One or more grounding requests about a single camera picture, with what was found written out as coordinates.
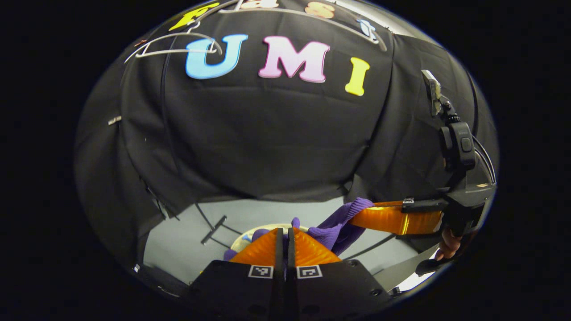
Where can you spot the black backdrop cloth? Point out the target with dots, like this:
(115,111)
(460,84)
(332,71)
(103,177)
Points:
(267,142)

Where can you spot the silver backdrop clip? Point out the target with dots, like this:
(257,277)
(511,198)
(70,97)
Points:
(114,120)

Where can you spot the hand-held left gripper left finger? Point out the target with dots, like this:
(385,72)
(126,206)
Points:
(241,290)

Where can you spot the copper backdrop clip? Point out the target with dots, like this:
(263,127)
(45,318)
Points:
(141,43)

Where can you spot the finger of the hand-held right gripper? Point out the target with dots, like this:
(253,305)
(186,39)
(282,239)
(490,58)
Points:
(392,219)

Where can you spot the beige laundry hamper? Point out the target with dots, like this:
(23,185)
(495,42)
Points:
(243,238)

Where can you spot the black clothes rack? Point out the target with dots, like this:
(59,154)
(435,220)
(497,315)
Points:
(213,230)

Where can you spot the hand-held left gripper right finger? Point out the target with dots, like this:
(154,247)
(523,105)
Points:
(334,290)

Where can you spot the white plastic hanger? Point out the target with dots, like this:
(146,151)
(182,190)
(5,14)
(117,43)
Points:
(178,51)
(348,26)

